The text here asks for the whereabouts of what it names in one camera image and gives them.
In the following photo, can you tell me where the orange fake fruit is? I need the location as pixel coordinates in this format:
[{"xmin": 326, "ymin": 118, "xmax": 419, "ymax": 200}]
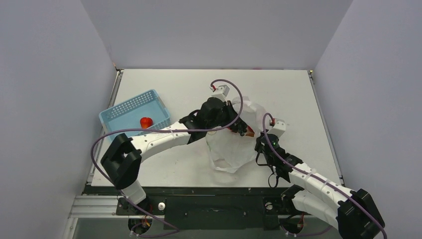
[{"xmin": 245, "ymin": 126, "xmax": 255, "ymax": 137}]

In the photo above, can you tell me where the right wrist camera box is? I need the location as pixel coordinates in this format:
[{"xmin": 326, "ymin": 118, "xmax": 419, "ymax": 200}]
[{"xmin": 267, "ymin": 118, "xmax": 287, "ymax": 137}]

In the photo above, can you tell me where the red fake fruit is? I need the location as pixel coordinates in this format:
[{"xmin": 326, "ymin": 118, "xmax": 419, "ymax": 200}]
[{"xmin": 139, "ymin": 117, "xmax": 154, "ymax": 129}]

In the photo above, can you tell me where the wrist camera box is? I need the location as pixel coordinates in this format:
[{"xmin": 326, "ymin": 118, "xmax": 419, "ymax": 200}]
[
  {"xmin": 267, "ymin": 118, "xmax": 287, "ymax": 137},
  {"xmin": 211, "ymin": 85, "xmax": 230, "ymax": 102}
]

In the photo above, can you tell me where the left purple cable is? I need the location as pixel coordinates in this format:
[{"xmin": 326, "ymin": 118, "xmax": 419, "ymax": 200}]
[{"xmin": 90, "ymin": 79, "xmax": 245, "ymax": 232}]

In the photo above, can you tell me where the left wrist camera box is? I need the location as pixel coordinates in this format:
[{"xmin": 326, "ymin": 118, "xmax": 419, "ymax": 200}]
[{"xmin": 211, "ymin": 85, "xmax": 230, "ymax": 102}]

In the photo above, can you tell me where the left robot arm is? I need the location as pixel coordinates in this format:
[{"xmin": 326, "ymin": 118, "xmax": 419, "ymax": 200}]
[{"xmin": 101, "ymin": 97, "xmax": 248, "ymax": 214}]

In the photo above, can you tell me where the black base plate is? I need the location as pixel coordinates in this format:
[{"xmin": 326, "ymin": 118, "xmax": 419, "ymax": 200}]
[{"xmin": 116, "ymin": 185, "xmax": 325, "ymax": 231}]

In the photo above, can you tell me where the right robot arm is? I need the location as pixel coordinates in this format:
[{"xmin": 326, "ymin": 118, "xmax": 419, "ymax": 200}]
[{"xmin": 255, "ymin": 132, "xmax": 387, "ymax": 239}]

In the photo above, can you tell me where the white plastic bag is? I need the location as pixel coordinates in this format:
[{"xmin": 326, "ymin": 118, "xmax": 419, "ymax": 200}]
[{"xmin": 205, "ymin": 96, "xmax": 266, "ymax": 173}]

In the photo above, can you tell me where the blue plastic basket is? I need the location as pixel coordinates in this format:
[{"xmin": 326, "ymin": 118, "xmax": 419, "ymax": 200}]
[{"xmin": 99, "ymin": 89, "xmax": 171, "ymax": 133}]

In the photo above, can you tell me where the aluminium frame rail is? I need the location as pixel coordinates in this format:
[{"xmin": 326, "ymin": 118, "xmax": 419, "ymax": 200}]
[{"xmin": 69, "ymin": 196, "xmax": 129, "ymax": 219}]

